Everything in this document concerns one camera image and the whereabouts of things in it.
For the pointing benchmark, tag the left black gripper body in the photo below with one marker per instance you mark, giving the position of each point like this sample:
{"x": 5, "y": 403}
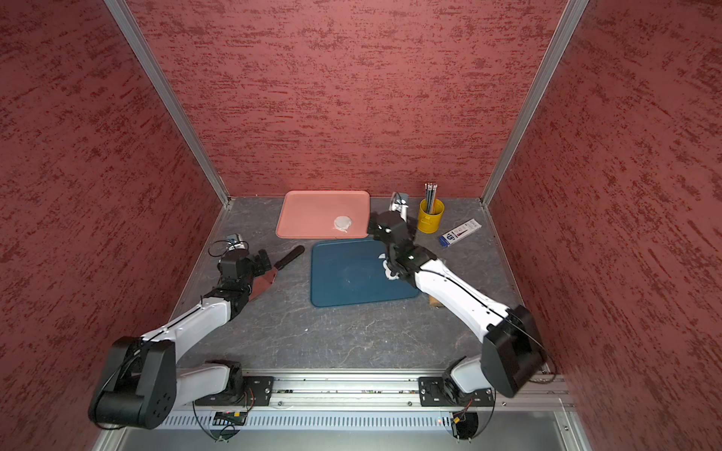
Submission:
{"x": 258, "y": 269}

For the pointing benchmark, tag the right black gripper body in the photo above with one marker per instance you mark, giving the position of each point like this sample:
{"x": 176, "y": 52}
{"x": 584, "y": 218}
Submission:
{"x": 377, "y": 225}

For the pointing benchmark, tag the wooden rolling pin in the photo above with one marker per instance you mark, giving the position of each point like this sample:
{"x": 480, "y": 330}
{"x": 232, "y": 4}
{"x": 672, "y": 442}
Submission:
{"x": 435, "y": 303}

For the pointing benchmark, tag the teal tray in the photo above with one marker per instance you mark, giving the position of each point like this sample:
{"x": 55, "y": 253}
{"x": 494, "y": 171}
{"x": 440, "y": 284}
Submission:
{"x": 350, "y": 272}

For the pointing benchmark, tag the white dough piece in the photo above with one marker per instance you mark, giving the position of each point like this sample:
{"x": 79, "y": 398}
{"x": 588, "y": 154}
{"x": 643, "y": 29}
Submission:
{"x": 389, "y": 273}

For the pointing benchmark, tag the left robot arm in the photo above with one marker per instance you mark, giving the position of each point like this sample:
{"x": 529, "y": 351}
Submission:
{"x": 141, "y": 384}

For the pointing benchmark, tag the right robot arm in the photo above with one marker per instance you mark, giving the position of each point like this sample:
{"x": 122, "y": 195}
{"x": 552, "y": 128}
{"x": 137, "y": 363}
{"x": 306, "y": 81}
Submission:
{"x": 511, "y": 348}

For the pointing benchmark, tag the yellow cup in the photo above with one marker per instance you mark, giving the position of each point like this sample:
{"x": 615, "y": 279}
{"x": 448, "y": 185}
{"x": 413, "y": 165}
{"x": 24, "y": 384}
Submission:
{"x": 429, "y": 223}

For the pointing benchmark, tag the white blue pencil box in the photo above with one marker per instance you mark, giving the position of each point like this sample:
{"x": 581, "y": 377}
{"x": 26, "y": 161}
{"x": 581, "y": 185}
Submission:
{"x": 458, "y": 233}

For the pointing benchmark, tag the pink tray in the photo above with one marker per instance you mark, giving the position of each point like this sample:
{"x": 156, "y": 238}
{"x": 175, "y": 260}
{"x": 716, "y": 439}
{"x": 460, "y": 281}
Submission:
{"x": 310, "y": 215}

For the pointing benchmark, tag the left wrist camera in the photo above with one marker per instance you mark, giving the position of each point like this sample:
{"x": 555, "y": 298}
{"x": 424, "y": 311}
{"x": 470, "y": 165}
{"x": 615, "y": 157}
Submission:
{"x": 236, "y": 242}

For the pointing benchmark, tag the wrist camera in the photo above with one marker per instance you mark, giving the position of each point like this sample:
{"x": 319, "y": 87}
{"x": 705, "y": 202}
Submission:
{"x": 400, "y": 203}
{"x": 236, "y": 242}

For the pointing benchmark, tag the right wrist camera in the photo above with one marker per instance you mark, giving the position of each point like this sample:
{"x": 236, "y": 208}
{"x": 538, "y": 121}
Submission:
{"x": 400, "y": 203}

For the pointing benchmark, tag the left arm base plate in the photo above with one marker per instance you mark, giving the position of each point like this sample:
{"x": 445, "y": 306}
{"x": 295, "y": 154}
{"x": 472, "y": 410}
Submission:
{"x": 253, "y": 391}

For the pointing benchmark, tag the aluminium front rail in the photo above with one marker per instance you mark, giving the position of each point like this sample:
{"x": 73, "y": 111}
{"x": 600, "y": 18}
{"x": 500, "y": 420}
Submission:
{"x": 386, "y": 390}

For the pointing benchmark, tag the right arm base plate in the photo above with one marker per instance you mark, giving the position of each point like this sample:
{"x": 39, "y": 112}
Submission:
{"x": 433, "y": 392}

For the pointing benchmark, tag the left corner aluminium post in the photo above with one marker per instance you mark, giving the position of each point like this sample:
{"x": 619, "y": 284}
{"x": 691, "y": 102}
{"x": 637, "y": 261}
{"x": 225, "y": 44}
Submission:
{"x": 123, "y": 17}

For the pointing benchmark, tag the corner aluminium post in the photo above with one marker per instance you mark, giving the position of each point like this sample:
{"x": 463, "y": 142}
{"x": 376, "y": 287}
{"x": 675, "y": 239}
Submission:
{"x": 123, "y": 17}
{"x": 569, "y": 20}

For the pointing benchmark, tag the right corner aluminium post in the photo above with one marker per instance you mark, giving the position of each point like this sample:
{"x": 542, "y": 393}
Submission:
{"x": 569, "y": 20}

